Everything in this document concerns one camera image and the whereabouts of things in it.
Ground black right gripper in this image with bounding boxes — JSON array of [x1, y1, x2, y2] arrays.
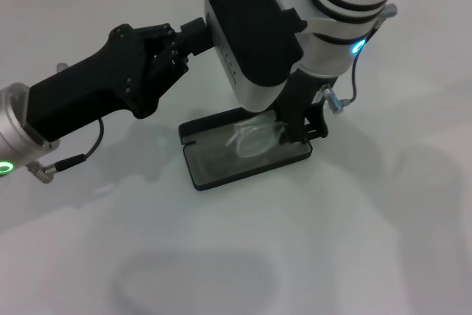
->
[[277, 69, 339, 145]]

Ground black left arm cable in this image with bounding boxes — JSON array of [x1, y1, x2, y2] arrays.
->
[[26, 62, 105, 184]]

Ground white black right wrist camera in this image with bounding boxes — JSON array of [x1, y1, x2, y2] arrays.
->
[[204, 0, 309, 114]]

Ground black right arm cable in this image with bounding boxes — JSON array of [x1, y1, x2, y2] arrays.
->
[[319, 2, 398, 114]]

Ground black glasses case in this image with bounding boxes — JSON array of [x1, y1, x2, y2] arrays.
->
[[178, 106, 314, 193]]

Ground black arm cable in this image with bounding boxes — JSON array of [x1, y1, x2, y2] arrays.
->
[[26, 62, 105, 184], [319, 2, 398, 114]]

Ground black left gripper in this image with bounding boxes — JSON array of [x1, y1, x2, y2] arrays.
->
[[26, 23, 192, 144]]

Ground clear white glasses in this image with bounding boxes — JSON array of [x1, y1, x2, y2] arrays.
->
[[224, 114, 288, 162]]

